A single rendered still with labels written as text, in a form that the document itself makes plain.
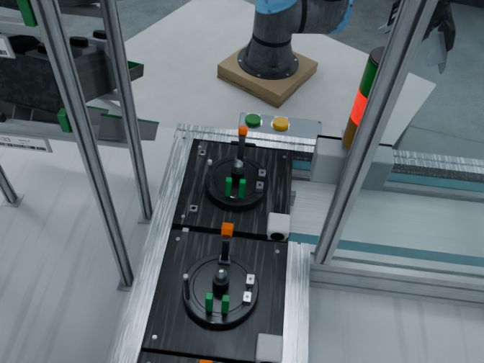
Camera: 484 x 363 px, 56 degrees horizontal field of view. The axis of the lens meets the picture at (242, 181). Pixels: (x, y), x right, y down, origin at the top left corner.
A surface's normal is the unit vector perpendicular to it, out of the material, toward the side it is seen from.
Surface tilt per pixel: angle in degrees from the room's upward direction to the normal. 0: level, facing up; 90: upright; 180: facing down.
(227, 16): 0
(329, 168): 90
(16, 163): 0
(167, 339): 0
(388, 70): 90
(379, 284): 90
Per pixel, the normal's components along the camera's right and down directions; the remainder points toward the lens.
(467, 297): -0.11, 0.77
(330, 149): 0.05, -0.63
